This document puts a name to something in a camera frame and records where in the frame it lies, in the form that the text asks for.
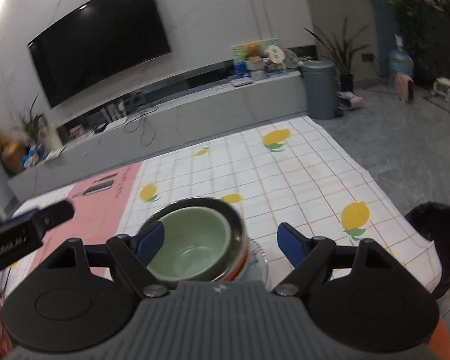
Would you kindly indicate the black television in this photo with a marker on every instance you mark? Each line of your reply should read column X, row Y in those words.
column 95, row 42

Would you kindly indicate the pink small stool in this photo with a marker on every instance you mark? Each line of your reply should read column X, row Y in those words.
column 404, row 87

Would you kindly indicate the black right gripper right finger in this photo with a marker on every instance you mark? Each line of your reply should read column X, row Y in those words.
column 313, row 260

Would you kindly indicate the orange steel bowl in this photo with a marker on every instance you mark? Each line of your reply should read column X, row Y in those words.
column 239, row 249

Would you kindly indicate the blue water jug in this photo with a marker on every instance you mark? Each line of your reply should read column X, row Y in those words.
column 399, row 61

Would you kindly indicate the white wifi router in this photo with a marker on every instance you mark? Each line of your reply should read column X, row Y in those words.
column 115, row 115

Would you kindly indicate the green bushy plant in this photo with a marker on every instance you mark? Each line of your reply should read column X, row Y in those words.
column 411, row 17

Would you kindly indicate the grey tv cabinet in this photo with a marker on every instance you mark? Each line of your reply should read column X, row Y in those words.
column 183, row 121

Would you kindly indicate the small potted plant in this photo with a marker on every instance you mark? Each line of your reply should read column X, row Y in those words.
column 33, row 123

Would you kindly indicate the tall potted plant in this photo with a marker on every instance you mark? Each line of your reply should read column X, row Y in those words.
column 342, row 49

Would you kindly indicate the black waste bag bin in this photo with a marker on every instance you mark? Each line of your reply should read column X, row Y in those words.
column 432, row 221

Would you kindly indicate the grey trash bin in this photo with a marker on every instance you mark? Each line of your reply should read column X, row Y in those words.
column 320, row 88

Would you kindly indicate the lemon checkered tablecloth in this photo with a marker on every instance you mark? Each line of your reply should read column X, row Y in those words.
column 291, row 171

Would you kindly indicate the green ceramic bowl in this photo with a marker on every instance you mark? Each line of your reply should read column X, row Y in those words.
column 197, row 241

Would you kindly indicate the pink bottle print mat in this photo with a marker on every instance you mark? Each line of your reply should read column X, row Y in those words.
column 99, row 204

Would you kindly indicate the white painted ceramic plate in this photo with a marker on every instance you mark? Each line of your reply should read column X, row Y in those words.
column 256, row 265

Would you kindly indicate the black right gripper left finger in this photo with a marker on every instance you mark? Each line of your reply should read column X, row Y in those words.
column 128, row 257

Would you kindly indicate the teddy bear toy pile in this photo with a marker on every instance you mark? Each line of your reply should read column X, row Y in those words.
column 258, row 60

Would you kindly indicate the white small stool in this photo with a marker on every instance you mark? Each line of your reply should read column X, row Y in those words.
column 441, row 87

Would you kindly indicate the golden vase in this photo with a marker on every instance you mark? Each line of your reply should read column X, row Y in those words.
column 12, row 155

